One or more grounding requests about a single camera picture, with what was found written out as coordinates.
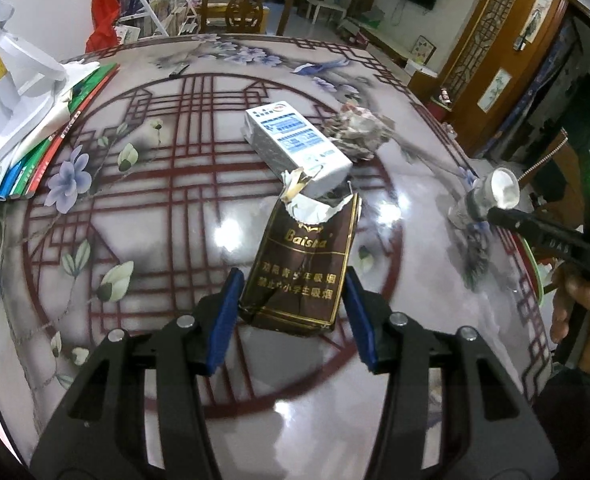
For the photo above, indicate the wooden lattice partition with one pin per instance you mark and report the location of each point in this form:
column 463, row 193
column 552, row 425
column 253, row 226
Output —
column 520, row 60

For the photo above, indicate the green rimmed bowl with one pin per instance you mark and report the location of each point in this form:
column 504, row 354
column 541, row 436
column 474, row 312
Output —
column 539, row 272

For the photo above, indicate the red cloth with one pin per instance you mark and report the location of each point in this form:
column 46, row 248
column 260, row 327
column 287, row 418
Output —
column 107, row 15

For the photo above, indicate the framed colourful picture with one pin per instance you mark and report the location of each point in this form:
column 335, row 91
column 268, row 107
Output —
column 423, row 50

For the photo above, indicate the white plastic stand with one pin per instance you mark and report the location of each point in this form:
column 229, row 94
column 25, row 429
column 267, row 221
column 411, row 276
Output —
column 30, row 60

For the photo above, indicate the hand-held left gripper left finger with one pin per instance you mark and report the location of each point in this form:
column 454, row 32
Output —
column 222, row 320

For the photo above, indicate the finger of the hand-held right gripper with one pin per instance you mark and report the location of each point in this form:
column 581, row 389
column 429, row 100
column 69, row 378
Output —
column 520, row 227

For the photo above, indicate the stack of colourful books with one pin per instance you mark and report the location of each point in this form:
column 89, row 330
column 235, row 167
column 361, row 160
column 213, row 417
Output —
column 60, row 125

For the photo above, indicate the black pen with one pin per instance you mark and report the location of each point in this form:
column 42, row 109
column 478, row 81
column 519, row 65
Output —
column 180, row 71

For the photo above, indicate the crumpled silver wrapper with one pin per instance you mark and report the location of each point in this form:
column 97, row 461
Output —
column 360, row 130

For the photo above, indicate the low white TV cabinet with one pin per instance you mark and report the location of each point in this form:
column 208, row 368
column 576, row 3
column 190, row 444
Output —
column 375, row 42

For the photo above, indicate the white and blue carton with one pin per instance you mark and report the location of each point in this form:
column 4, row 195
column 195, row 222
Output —
column 285, row 135

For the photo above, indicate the person's right forearm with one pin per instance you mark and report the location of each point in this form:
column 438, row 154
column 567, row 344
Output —
column 575, row 410

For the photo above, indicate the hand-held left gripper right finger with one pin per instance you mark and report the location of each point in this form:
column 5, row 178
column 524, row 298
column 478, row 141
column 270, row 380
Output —
column 360, row 320

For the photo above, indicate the small white table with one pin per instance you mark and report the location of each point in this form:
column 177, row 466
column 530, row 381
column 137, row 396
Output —
column 325, row 6

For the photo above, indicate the brown cigarette pack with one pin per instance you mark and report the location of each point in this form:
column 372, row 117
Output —
column 300, row 280

